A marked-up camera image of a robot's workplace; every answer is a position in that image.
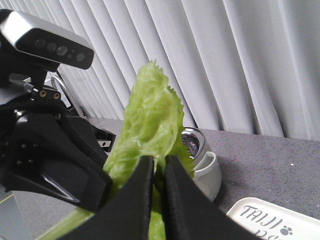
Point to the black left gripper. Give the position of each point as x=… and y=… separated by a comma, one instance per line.
x=48, y=150

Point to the cream bear serving tray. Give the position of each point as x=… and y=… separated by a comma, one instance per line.
x=269, y=221

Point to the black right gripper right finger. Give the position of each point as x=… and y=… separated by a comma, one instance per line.
x=189, y=214

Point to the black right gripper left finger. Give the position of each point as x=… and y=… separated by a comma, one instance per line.
x=127, y=215

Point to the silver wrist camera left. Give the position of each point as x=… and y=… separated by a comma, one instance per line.
x=37, y=37

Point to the white pleated curtain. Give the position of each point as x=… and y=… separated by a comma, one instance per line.
x=247, y=66

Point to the pale green electric pot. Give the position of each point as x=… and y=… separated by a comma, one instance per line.
x=207, y=172

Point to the green lettuce leaf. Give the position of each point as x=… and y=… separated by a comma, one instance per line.
x=153, y=126

